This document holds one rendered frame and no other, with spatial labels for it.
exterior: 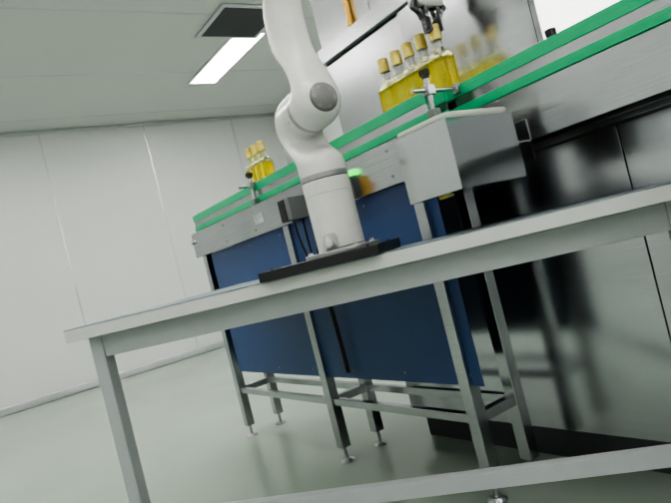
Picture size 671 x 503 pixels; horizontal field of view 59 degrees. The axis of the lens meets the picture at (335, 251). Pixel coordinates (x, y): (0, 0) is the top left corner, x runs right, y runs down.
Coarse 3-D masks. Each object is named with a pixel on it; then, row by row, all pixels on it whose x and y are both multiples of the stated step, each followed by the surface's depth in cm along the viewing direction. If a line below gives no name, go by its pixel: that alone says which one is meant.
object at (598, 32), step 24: (624, 0) 120; (648, 0) 116; (576, 24) 129; (600, 24) 125; (624, 24) 121; (648, 24) 117; (528, 48) 140; (552, 48) 135; (576, 48) 130; (600, 48) 126; (504, 72) 146; (528, 72) 141; (552, 72) 136; (456, 96) 160; (480, 96) 153
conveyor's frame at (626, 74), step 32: (576, 64) 129; (608, 64) 123; (640, 64) 118; (512, 96) 144; (544, 96) 137; (576, 96) 130; (608, 96) 125; (640, 96) 119; (544, 128) 138; (576, 128) 144; (352, 160) 183; (384, 160) 171; (288, 192) 218; (224, 224) 267; (256, 224) 243; (288, 224) 222; (480, 224) 174
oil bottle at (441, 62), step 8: (440, 48) 165; (432, 56) 166; (440, 56) 164; (448, 56) 165; (432, 64) 166; (440, 64) 164; (448, 64) 165; (432, 72) 167; (440, 72) 165; (448, 72) 164; (456, 72) 166; (432, 80) 168; (440, 80) 165; (448, 80) 164; (456, 80) 165
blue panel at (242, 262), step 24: (384, 192) 177; (360, 216) 189; (384, 216) 179; (408, 216) 171; (432, 216) 163; (264, 240) 244; (312, 240) 215; (384, 240) 182; (408, 240) 173; (216, 264) 289; (240, 264) 267; (264, 264) 249; (288, 264) 232
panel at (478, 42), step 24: (456, 0) 173; (480, 0) 167; (504, 0) 161; (528, 0) 155; (408, 24) 190; (456, 24) 175; (480, 24) 168; (504, 24) 162; (528, 24) 156; (432, 48) 184; (456, 48) 177; (480, 48) 170; (504, 48) 164; (480, 72) 172
